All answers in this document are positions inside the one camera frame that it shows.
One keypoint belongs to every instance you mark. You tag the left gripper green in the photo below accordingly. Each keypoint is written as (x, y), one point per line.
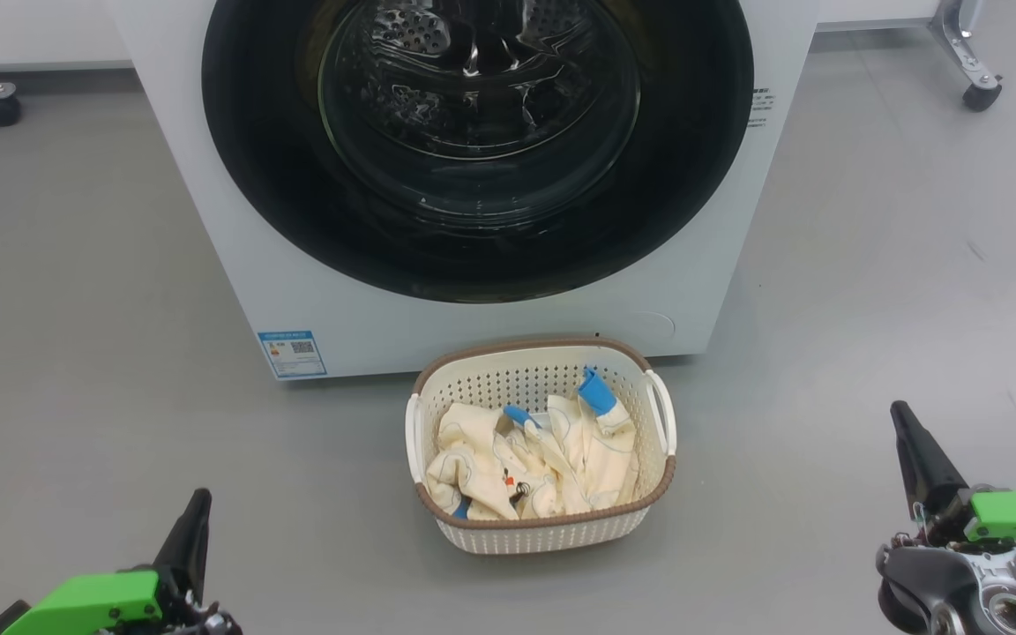
(93, 600)

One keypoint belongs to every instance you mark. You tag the cream garment with bear print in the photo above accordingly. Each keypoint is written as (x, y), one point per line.
(601, 441)

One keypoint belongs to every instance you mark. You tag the washing machine door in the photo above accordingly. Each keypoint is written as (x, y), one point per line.
(261, 159)

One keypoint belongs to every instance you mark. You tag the white front-load washing machine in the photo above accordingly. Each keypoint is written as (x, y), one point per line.
(208, 220)

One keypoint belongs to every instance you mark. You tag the blue energy label sticker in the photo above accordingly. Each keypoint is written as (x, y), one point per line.
(292, 354)

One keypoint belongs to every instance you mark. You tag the cream perforated laundry basket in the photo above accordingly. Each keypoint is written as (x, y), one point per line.
(543, 534)

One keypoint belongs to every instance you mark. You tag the black caster wheel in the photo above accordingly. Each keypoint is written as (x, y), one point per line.
(982, 97)
(1, 111)

